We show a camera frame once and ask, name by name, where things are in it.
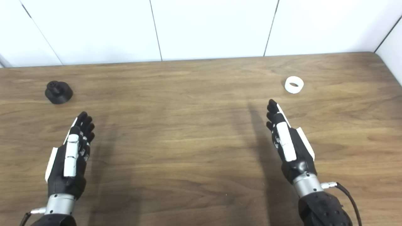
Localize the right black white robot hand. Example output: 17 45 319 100
266 99 318 185

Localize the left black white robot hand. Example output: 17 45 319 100
45 111 95 200

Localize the white ring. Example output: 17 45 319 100
285 76 304 94

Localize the round black part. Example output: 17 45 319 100
45 81 73 105

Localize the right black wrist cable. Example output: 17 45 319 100
320 181 362 226

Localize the grey wall corner trim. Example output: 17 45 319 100
0 53 13 68

